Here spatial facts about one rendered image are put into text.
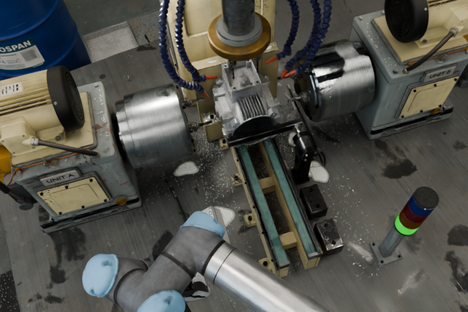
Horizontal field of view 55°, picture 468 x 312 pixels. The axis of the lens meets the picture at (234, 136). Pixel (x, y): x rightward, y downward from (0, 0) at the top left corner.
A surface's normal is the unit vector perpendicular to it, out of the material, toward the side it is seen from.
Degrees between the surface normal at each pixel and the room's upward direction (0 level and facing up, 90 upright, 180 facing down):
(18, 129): 0
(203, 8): 90
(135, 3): 0
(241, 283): 25
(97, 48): 0
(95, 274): 30
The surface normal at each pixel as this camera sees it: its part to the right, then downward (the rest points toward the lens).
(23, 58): 0.31, 0.80
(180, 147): 0.26, 0.66
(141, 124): 0.09, -0.09
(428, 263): -0.04, -0.54
